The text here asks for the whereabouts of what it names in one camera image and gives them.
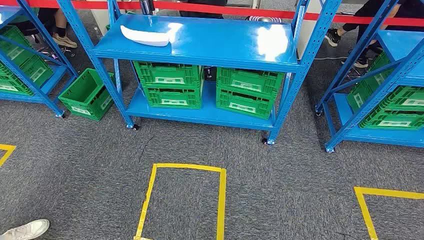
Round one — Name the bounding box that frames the white curved plastic part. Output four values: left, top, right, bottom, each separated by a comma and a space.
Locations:
119, 25, 170, 48

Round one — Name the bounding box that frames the yellow floor tape square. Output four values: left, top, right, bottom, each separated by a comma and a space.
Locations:
0, 144, 17, 168
353, 186, 424, 240
134, 162, 228, 240

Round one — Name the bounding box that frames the blue metal shelving rack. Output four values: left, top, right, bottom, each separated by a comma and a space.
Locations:
314, 0, 424, 154
55, 0, 344, 147
0, 0, 80, 119

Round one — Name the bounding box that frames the person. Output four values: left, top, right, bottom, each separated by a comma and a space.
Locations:
14, 7, 79, 50
178, 0, 229, 20
0, 219, 51, 240
324, 0, 424, 69

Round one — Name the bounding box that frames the black round ringed stool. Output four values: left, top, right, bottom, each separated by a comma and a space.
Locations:
246, 15, 282, 23

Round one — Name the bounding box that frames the white table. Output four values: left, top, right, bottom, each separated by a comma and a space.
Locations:
295, 13, 321, 59
87, 0, 112, 36

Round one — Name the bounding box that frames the open empty green crate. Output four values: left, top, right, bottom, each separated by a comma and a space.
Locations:
57, 67, 117, 122

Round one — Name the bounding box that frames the red barrier belt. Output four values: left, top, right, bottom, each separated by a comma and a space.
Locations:
0, 0, 424, 28

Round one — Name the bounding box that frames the black chrome barrier post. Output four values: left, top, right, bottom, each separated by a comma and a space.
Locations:
139, 0, 155, 16

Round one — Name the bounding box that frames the white floor cable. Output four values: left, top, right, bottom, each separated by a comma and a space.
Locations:
314, 56, 349, 62

